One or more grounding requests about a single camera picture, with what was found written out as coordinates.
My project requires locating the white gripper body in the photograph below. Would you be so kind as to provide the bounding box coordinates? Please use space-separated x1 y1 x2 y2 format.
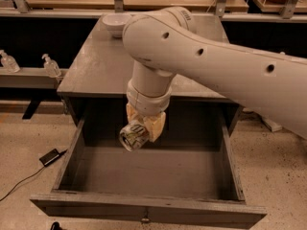
127 61 175 116

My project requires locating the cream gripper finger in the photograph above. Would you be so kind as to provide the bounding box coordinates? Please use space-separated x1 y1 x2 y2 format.
126 103 142 125
143 112 166 142

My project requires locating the crushed green 7up can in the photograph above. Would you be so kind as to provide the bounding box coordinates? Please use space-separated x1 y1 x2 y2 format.
119 120 149 151

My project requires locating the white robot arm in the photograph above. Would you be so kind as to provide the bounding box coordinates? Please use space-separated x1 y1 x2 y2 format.
123 7 307 138

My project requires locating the grey cabinet counter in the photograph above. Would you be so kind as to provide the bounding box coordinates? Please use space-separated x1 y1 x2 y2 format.
58 15 243 134

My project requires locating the open grey top drawer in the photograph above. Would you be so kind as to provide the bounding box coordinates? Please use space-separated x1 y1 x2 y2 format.
31 107 267 230

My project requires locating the white ceramic bowl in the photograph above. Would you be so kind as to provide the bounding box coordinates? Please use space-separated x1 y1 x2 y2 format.
103 13 131 38

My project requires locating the black power adapter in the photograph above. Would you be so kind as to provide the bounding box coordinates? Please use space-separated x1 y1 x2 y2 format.
39 149 60 167

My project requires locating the clear pump bottle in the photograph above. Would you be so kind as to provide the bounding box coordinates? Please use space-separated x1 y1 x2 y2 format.
42 54 61 78
0 50 20 73

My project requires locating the white block on floor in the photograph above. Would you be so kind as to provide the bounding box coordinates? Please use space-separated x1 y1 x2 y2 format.
261 116 282 132

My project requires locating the clear pump bottle far left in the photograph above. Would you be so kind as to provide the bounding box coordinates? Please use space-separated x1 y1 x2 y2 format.
0 50 20 73

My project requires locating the wooden shelf rack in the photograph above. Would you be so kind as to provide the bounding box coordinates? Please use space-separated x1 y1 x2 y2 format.
0 0 307 23

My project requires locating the black cable on floor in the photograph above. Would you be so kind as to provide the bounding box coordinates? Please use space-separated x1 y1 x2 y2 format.
0 149 68 203

